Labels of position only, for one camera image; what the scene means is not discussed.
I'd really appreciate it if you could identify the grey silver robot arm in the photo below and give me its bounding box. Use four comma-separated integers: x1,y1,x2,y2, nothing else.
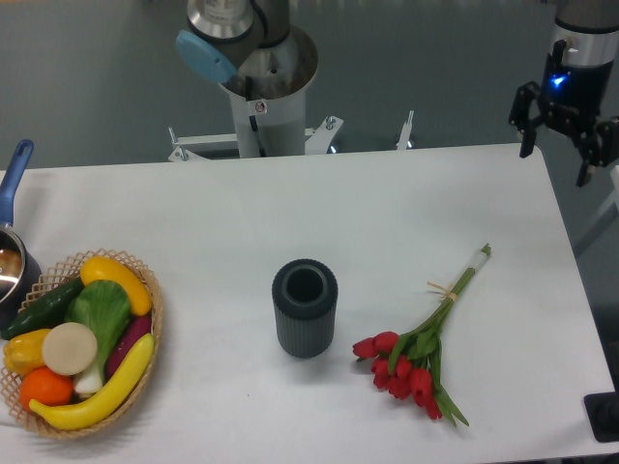
175,1,618,186

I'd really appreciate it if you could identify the yellow bell pepper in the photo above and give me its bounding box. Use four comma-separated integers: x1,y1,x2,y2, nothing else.
3,329,51,376

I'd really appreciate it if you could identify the yellow squash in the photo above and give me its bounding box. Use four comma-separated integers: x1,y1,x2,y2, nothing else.
79,255,152,316

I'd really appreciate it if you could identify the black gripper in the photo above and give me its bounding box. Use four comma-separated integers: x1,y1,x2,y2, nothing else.
508,39,618,187

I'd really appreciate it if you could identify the dark green cucumber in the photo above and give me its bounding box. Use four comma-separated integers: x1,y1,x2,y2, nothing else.
1,277,84,340

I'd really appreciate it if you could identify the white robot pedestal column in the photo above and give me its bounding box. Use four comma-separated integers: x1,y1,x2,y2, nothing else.
221,83,310,159

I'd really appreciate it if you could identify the dark grey ribbed vase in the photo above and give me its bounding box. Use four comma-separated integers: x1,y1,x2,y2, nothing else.
271,258,339,359

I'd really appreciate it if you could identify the black device at table edge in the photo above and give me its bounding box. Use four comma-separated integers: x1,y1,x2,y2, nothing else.
584,391,618,443

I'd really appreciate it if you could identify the beige round disc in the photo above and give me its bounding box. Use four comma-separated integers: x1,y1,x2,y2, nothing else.
42,322,98,376

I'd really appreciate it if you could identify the white metal mounting frame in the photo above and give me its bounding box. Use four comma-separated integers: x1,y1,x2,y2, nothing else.
167,109,416,162

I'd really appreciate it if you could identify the blue handled saucepan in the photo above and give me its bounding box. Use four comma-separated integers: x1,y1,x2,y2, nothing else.
1,139,41,330

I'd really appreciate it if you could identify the orange fruit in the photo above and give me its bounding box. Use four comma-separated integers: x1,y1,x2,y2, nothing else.
19,367,74,411

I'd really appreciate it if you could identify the red tulip bouquet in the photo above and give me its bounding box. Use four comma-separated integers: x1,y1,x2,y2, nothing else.
352,244,492,426

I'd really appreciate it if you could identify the yellow banana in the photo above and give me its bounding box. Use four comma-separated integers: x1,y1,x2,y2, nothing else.
29,333,155,431

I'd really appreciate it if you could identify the green lettuce with white stem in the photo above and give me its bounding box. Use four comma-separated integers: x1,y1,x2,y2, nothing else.
64,280,131,398

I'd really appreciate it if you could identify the purple eggplant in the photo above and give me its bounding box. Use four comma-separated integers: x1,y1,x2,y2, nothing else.
105,314,151,380

